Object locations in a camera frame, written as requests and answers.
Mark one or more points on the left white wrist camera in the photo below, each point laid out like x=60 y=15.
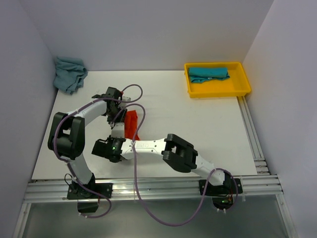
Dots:
x=125 y=99

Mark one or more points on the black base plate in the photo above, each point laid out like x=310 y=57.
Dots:
x=76 y=192
x=225 y=189

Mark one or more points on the aluminium front rail frame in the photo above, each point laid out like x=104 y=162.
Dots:
x=42 y=191

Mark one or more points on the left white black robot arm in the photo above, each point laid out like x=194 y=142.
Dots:
x=67 y=140

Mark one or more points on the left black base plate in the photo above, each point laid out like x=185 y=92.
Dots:
x=76 y=192

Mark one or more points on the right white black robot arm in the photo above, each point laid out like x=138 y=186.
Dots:
x=178 y=153

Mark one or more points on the grey-blue crumpled t shirt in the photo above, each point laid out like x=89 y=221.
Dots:
x=69 y=74

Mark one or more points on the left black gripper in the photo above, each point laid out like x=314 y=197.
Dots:
x=121 y=119

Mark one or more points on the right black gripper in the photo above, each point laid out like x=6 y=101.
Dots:
x=111 y=139

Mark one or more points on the aluminium right side rail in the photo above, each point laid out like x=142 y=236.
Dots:
x=260 y=162

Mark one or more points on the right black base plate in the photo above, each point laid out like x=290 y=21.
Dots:
x=225 y=189

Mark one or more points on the orange t shirt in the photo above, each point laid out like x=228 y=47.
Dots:
x=130 y=124

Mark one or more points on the teal rolled t shirt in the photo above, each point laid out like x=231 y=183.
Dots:
x=201 y=75

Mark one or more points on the yellow plastic tray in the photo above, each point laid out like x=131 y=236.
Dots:
x=236 y=86

